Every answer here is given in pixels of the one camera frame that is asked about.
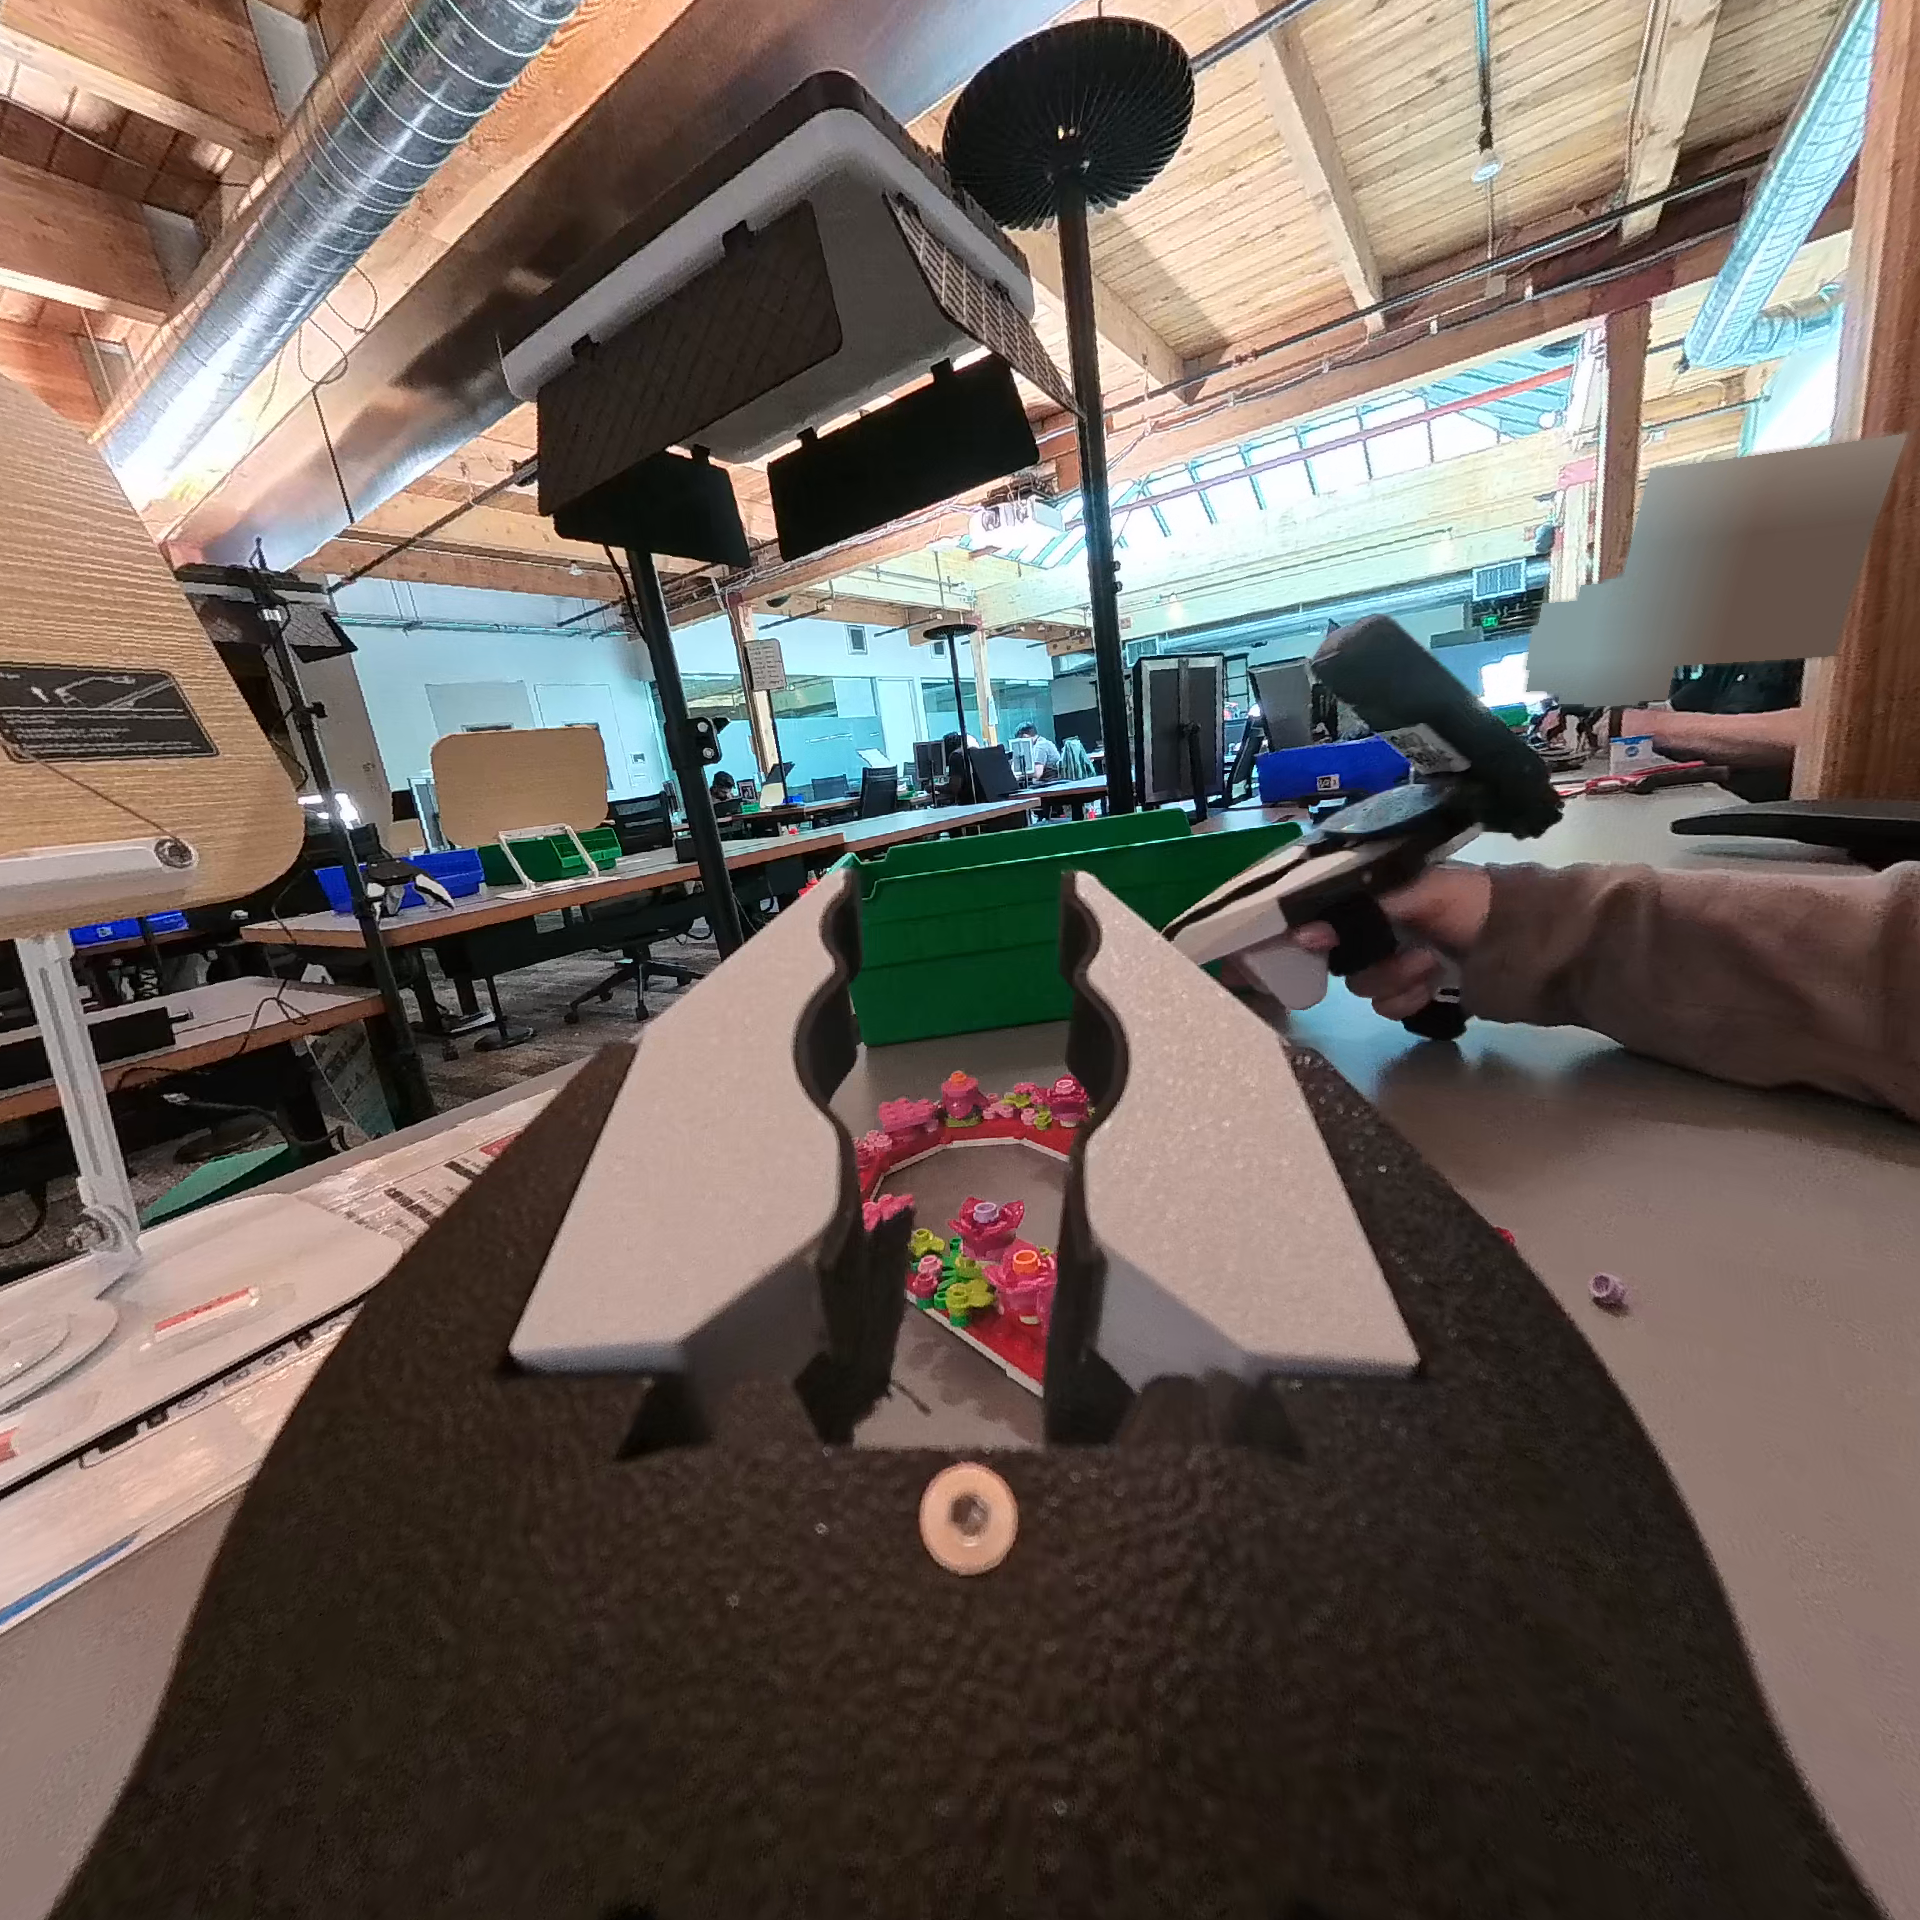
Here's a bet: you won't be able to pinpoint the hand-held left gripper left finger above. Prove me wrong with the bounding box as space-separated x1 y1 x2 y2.
509 866 881 1383

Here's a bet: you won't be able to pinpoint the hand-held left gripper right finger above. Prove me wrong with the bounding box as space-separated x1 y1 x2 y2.
1055 873 1422 1383

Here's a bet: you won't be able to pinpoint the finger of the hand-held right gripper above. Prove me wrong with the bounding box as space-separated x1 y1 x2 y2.
1169 829 1362 965
1219 923 1338 1011

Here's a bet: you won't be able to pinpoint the red lego heart frame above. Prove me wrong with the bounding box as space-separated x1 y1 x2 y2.
854 1067 1099 1401

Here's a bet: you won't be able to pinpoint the person's right forearm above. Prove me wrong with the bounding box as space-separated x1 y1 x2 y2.
1462 860 1920 1121

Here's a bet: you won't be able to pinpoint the person's right hand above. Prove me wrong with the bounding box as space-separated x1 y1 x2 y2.
1294 861 1497 1025

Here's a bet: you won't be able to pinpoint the single blue storage bin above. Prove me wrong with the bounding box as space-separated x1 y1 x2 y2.
1257 739 1414 807

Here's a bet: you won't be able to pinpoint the black computer monitor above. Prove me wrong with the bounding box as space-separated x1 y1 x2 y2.
1130 650 1254 818

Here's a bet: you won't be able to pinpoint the large green plastic bin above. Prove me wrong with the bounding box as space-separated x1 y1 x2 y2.
844 807 1310 1050

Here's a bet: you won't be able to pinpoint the long wooden office desk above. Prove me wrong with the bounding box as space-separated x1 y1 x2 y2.
239 796 1045 1038

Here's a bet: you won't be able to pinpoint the small green bins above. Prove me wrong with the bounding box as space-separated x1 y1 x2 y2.
479 829 623 887

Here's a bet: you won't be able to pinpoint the black flat panel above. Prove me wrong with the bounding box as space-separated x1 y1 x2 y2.
1668 797 1920 869

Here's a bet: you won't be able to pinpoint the row of blue bins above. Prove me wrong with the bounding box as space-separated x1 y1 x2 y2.
310 849 485 914

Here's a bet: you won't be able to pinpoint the black light stand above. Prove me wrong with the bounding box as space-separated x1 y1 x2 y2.
622 546 753 962

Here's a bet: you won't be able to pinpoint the printed paper sheet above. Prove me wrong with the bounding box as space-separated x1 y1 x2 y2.
0 1089 565 1630

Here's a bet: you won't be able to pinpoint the black round floor lamp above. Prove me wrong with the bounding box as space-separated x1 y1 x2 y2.
940 19 1197 818

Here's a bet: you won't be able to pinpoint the overhead studio light panel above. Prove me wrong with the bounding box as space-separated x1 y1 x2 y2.
498 71 1085 564

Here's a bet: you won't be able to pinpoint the wooden support post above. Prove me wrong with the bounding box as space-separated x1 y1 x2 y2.
1793 0 1920 804

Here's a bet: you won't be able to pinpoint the silver ventilation duct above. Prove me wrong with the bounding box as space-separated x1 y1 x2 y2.
89 0 587 506
1686 0 1876 371

